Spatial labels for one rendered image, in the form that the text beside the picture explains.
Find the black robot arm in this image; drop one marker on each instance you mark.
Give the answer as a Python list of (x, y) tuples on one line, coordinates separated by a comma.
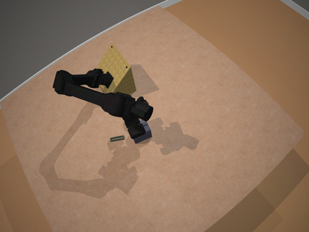
[(113, 103)]

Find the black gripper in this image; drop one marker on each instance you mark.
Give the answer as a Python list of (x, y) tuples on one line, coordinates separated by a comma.
[(135, 128)]

